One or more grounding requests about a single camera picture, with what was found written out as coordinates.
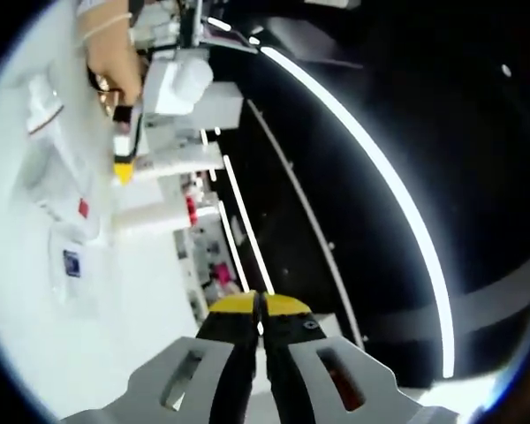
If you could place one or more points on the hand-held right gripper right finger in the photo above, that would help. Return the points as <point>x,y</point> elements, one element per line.
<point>291,366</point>

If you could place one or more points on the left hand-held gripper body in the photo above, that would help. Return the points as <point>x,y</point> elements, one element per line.
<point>172,86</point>

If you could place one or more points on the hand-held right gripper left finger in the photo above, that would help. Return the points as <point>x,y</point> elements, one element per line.
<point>229,366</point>

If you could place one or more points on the white foam pump skincare bottle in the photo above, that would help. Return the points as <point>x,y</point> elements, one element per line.
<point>68,194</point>

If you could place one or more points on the white blue skincare sachet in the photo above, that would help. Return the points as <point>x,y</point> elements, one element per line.
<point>73,265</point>

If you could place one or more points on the person's left hand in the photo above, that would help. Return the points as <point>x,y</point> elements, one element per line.
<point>115,62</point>

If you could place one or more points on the white wristband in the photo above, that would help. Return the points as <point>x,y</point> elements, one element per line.
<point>108,25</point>

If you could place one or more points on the long curved ceiling light strip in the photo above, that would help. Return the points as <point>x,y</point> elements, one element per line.
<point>380,176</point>

